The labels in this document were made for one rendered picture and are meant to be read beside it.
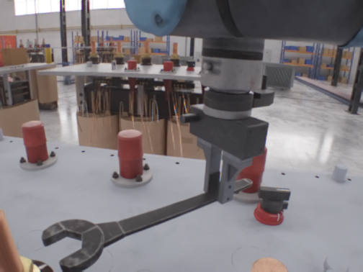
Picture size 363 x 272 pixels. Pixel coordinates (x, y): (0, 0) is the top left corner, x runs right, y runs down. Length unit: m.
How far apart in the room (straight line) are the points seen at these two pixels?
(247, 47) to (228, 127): 0.11
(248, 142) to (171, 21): 0.19
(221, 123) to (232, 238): 0.27
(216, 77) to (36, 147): 0.63
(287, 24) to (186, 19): 0.09
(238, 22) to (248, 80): 0.15
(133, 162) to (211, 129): 0.34
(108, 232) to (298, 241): 0.39
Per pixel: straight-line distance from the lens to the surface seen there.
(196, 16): 0.22
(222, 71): 0.34
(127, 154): 0.66
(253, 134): 0.34
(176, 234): 0.53
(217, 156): 0.43
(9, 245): 0.31
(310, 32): 0.19
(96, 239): 0.35
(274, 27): 0.20
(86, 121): 2.14
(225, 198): 0.43
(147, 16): 0.24
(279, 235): 0.58
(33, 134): 0.82
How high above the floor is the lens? 1.73
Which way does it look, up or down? 20 degrees down
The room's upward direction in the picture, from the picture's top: 3 degrees clockwise
